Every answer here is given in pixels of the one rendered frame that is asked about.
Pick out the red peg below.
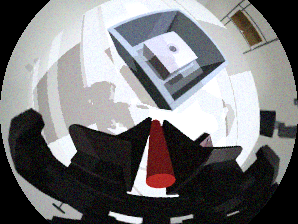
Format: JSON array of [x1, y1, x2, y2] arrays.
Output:
[[146, 120, 176, 189]]

